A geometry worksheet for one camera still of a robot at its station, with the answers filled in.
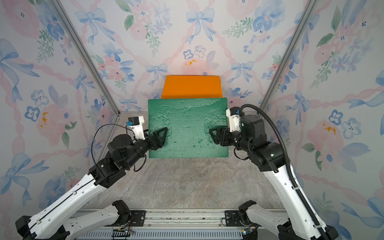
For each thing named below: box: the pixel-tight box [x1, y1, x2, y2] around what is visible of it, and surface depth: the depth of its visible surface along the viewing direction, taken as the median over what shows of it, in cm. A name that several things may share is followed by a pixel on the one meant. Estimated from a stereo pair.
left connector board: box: [111, 229, 131, 240], surface depth 74 cm
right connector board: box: [241, 228, 252, 235], surface depth 74 cm
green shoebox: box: [148, 97, 229, 159], surface depth 63 cm
